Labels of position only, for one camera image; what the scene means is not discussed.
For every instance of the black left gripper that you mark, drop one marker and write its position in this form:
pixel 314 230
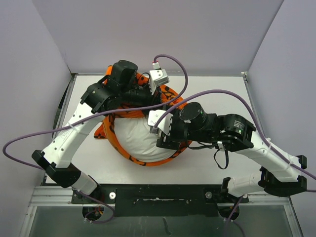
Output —
pixel 152 100

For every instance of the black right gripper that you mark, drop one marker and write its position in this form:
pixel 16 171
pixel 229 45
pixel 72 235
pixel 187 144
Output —
pixel 171 140

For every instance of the orange patterned plush pillowcase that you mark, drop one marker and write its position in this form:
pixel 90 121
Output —
pixel 106 132

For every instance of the white pillow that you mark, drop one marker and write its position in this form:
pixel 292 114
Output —
pixel 133 134

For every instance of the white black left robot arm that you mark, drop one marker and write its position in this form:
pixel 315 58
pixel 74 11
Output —
pixel 121 85

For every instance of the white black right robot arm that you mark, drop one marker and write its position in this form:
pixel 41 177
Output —
pixel 279 174

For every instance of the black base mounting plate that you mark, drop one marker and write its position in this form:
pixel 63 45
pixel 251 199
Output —
pixel 166 200

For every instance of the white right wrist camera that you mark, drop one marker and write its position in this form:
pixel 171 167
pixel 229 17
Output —
pixel 165 124

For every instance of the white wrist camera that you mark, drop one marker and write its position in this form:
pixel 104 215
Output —
pixel 158 77
pixel 165 124

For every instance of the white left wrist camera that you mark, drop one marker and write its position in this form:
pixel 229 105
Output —
pixel 158 77

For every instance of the aluminium frame rail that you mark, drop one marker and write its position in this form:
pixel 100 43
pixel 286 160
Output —
pixel 45 196

